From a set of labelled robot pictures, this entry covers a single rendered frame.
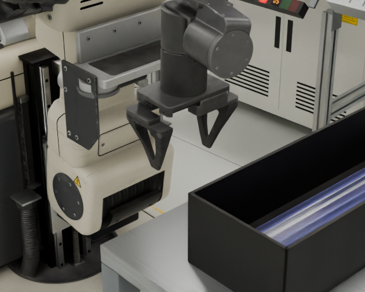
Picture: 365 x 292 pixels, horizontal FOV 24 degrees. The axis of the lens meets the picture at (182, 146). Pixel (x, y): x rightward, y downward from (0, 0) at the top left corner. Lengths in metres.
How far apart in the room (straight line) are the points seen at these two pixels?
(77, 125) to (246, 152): 1.55
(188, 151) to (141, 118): 2.05
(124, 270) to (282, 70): 2.01
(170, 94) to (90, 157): 0.67
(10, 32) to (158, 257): 0.51
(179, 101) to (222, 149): 2.07
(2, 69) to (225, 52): 0.94
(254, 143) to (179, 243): 1.94
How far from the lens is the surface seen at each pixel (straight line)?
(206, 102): 1.03
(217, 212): 1.07
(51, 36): 1.65
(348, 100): 2.76
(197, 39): 0.94
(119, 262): 1.18
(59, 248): 2.02
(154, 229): 1.23
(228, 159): 3.02
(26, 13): 1.48
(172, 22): 0.98
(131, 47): 1.60
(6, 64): 1.80
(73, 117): 1.57
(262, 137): 3.17
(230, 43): 0.92
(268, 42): 3.11
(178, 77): 1.00
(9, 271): 2.04
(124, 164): 1.69
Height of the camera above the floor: 1.50
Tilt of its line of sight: 29 degrees down
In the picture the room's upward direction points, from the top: straight up
